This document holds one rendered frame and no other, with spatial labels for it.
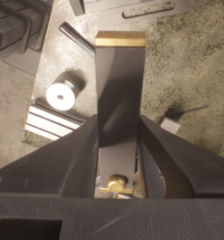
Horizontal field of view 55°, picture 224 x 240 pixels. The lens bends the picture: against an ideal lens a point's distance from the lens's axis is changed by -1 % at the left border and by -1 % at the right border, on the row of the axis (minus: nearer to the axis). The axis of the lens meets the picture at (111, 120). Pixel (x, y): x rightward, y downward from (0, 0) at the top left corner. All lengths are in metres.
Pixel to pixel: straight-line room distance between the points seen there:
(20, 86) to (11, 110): 0.23
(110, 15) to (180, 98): 0.19
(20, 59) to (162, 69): 0.89
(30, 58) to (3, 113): 0.72
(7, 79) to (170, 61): 1.32
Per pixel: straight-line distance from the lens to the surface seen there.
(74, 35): 0.37
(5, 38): 0.79
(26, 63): 1.17
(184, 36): 0.38
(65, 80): 0.38
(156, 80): 0.40
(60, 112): 0.44
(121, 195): 0.32
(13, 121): 1.77
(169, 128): 0.40
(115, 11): 0.36
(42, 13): 1.03
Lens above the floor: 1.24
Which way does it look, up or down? 55 degrees down
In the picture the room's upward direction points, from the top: 170 degrees counter-clockwise
